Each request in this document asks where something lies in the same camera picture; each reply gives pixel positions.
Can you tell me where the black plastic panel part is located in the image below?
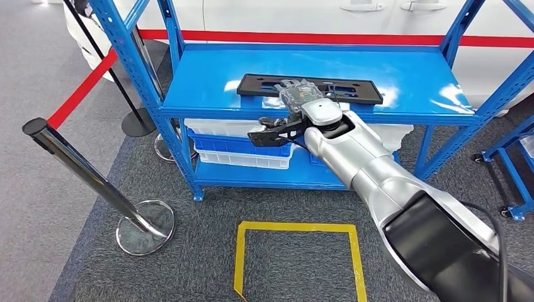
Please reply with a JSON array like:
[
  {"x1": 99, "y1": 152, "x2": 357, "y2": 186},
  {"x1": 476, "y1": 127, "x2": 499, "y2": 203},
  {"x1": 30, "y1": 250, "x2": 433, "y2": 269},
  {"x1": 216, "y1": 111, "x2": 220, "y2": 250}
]
[{"x1": 236, "y1": 74, "x2": 383, "y2": 106}]

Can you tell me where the blue metal shelf rack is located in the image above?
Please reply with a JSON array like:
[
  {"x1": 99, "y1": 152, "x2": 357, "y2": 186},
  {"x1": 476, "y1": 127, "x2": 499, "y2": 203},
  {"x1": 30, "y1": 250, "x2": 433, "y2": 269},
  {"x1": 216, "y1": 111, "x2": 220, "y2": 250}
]
[{"x1": 88, "y1": 0, "x2": 534, "y2": 203}]

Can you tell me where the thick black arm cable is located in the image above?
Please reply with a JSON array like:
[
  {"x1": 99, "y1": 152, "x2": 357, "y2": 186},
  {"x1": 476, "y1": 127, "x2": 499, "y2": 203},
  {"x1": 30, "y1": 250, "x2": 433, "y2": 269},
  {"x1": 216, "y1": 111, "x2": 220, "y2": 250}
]
[{"x1": 458, "y1": 201, "x2": 509, "y2": 302}]

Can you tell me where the black stanchion post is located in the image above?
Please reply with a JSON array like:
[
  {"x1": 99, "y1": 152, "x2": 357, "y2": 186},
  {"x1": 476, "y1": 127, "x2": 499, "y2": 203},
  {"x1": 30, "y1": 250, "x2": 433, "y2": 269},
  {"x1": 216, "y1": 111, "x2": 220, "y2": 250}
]
[{"x1": 62, "y1": 0, "x2": 157, "y2": 138}]

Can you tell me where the white plastic bin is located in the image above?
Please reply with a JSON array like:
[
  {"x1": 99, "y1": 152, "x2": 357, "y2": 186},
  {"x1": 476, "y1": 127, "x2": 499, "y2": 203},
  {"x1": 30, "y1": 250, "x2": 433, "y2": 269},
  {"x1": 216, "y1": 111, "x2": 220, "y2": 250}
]
[
  {"x1": 196, "y1": 148, "x2": 293, "y2": 170},
  {"x1": 184, "y1": 118, "x2": 268, "y2": 138},
  {"x1": 366, "y1": 124, "x2": 414, "y2": 152},
  {"x1": 519, "y1": 134, "x2": 534, "y2": 159}
]

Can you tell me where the blue wheeled shelf cart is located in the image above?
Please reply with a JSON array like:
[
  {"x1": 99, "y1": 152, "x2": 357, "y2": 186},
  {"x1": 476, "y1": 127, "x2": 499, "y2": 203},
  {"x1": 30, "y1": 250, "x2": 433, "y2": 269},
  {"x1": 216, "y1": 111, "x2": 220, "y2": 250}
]
[{"x1": 471, "y1": 116, "x2": 534, "y2": 221}]

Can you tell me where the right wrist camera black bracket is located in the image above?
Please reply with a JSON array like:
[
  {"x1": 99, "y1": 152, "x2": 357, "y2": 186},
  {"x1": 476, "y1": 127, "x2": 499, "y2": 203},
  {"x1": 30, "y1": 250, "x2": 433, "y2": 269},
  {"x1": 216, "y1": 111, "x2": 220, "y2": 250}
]
[{"x1": 247, "y1": 116, "x2": 312, "y2": 148}]

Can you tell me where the red barrier belt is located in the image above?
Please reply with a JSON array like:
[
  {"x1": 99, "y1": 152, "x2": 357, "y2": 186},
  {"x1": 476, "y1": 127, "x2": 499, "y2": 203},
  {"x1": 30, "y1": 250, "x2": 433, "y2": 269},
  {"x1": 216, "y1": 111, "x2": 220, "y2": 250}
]
[
  {"x1": 47, "y1": 49, "x2": 119, "y2": 130},
  {"x1": 137, "y1": 29, "x2": 534, "y2": 48}
]

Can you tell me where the white car door handle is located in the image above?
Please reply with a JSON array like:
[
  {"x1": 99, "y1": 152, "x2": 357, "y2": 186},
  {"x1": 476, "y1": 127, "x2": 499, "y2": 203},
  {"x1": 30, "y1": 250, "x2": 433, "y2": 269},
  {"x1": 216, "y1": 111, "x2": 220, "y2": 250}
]
[
  {"x1": 400, "y1": 1, "x2": 447, "y2": 11},
  {"x1": 339, "y1": 2, "x2": 385, "y2": 12}
]

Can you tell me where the white car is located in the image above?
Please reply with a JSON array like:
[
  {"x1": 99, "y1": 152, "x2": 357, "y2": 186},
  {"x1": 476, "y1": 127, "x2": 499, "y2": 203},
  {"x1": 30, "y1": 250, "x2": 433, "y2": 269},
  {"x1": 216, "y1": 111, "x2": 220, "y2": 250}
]
[{"x1": 62, "y1": 0, "x2": 534, "y2": 118}]

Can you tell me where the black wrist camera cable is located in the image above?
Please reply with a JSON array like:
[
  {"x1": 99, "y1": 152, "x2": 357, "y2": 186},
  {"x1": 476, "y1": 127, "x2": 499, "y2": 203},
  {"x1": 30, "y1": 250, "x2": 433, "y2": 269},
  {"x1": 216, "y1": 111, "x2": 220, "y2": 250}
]
[{"x1": 288, "y1": 137, "x2": 312, "y2": 152}]

